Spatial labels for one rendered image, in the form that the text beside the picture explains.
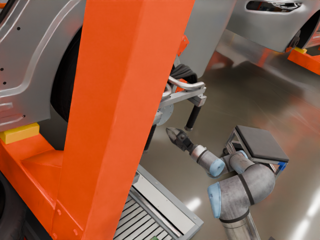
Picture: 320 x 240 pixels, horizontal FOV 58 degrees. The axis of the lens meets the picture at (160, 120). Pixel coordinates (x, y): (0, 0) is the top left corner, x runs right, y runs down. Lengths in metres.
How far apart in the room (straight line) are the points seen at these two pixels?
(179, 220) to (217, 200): 0.92
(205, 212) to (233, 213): 1.12
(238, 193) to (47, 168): 0.65
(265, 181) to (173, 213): 0.99
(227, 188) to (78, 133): 0.56
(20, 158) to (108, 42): 0.72
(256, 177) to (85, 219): 0.59
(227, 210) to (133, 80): 0.63
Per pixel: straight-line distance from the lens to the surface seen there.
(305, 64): 4.76
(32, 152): 1.25
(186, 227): 1.94
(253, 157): 2.41
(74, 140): 0.81
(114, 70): 0.62
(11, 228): 1.24
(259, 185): 1.08
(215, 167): 1.51
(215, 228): 2.15
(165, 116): 1.36
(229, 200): 1.06
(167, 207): 1.99
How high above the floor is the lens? 1.53
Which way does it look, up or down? 32 degrees down
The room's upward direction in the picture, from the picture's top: 20 degrees clockwise
